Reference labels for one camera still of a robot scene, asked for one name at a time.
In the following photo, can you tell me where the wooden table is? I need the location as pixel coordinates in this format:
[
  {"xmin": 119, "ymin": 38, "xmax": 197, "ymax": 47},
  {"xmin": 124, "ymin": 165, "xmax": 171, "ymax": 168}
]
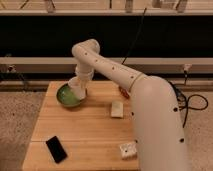
[{"xmin": 22, "ymin": 81, "xmax": 138, "ymax": 171}]

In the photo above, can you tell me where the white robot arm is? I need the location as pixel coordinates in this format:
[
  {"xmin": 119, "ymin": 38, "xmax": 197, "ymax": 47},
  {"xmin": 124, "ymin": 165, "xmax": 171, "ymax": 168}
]
[{"xmin": 72, "ymin": 39, "xmax": 190, "ymax": 171}]

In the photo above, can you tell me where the orange red small object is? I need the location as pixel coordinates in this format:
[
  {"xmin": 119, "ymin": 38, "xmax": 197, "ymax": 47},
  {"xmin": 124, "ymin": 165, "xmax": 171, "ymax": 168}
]
[{"xmin": 118, "ymin": 86, "xmax": 130, "ymax": 99}]

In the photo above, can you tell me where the black smartphone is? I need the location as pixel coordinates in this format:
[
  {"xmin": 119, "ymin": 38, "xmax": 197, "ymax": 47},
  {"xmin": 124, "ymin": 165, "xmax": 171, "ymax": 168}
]
[{"xmin": 46, "ymin": 136, "xmax": 67, "ymax": 163}]

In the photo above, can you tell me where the black floor cable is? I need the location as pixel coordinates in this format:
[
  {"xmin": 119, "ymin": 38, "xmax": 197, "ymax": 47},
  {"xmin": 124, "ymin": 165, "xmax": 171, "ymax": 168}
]
[{"xmin": 168, "ymin": 80, "xmax": 210, "ymax": 129}]

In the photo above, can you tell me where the black hanging cable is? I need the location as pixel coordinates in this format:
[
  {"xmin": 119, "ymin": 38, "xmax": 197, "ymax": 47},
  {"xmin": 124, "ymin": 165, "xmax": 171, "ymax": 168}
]
[{"xmin": 121, "ymin": 7, "xmax": 148, "ymax": 66}]

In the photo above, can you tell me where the white dotted cube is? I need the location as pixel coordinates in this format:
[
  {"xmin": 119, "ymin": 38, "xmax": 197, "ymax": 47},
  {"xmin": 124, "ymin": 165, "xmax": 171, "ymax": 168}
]
[{"xmin": 119, "ymin": 142, "xmax": 137, "ymax": 159}]

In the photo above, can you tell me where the white rectangular block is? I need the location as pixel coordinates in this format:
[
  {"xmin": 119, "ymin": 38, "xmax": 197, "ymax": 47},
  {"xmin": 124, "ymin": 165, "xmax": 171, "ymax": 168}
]
[{"xmin": 111, "ymin": 101, "xmax": 123, "ymax": 118}]

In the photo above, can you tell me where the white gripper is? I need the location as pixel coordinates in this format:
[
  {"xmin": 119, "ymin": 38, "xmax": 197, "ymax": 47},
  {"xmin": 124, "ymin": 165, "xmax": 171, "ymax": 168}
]
[{"xmin": 75, "ymin": 66, "xmax": 94, "ymax": 89}]

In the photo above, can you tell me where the green ceramic bowl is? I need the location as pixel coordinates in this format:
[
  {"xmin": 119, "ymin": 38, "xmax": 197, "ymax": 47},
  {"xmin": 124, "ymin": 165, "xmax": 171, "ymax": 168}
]
[{"xmin": 56, "ymin": 83, "xmax": 86, "ymax": 107}]

